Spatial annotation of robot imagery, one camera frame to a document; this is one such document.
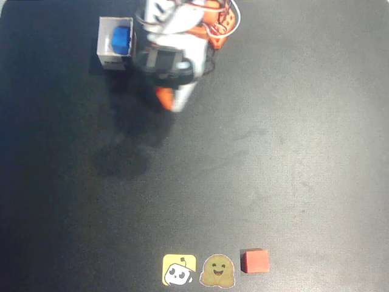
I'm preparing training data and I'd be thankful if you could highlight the black table mat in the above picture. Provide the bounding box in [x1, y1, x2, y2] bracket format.
[0, 0, 389, 292]

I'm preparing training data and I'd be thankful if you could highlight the white cardboard box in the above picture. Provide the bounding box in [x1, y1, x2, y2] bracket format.
[96, 16, 138, 72]

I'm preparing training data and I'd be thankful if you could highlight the white servo cable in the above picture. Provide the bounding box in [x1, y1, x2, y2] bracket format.
[206, 0, 243, 39]

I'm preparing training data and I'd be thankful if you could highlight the blue cube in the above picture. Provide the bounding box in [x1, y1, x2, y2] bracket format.
[111, 26, 130, 56]

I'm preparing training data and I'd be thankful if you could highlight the hugging face emoji sticker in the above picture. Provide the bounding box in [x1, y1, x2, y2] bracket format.
[199, 254, 236, 288]

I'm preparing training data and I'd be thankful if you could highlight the red cube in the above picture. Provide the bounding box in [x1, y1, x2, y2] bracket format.
[239, 248, 270, 274]

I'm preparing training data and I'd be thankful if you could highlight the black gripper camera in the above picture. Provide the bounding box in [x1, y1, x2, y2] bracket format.
[132, 47, 197, 89]

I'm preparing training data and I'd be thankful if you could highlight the yellow robot sticker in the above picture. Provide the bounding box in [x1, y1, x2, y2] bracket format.
[162, 254, 198, 287]

